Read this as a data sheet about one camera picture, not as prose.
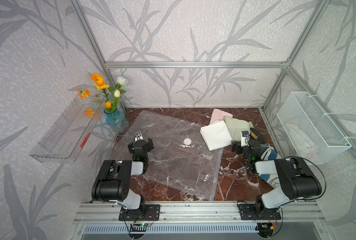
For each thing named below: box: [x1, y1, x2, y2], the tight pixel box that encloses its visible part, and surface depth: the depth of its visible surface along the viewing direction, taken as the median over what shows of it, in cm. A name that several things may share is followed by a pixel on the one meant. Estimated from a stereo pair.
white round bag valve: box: [183, 138, 192, 145], surface depth 101 cm
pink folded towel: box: [209, 108, 233, 124], surface depth 117 cm
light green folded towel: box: [223, 116, 254, 141], surface depth 108 cm
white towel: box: [200, 120, 233, 151], surface depth 103 cm
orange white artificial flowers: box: [77, 73, 128, 113], surface depth 93 cm
